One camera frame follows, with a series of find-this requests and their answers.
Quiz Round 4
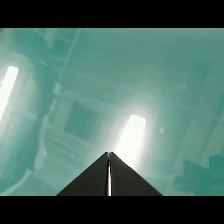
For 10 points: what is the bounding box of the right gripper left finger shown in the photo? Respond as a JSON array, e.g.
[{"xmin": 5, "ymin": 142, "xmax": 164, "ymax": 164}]
[{"xmin": 56, "ymin": 151, "xmax": 110, "ymax": 197}]

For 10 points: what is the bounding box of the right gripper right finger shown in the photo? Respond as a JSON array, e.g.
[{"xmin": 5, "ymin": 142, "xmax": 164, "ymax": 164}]
[{"xmin": 109, "ymin": 151, "xmax": 163, "ymax": 197}]

